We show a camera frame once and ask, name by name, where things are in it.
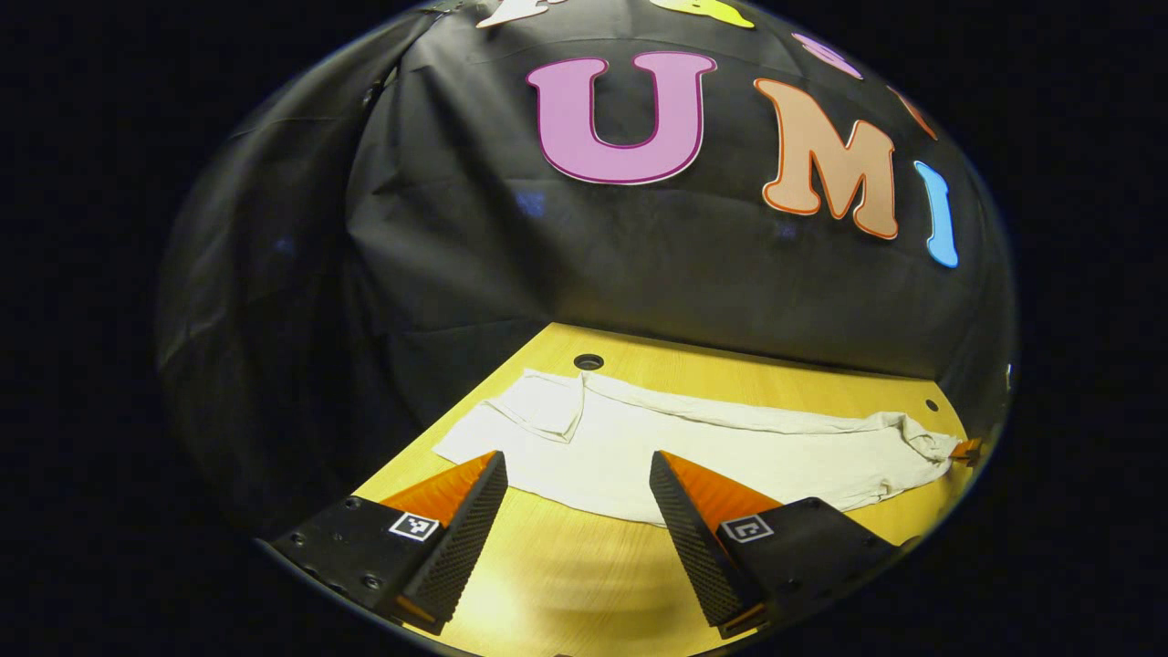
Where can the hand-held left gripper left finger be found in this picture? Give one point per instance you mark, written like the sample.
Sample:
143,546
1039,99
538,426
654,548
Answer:
465,538

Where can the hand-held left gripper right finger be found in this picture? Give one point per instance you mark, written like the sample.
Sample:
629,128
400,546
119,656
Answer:
693,547

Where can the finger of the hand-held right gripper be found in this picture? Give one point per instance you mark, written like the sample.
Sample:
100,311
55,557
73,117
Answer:
967,451

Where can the cream white jeans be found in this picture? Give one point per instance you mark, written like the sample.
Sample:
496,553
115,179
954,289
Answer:
693,447

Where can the black backdrop cloth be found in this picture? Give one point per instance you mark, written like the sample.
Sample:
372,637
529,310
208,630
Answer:
456,255

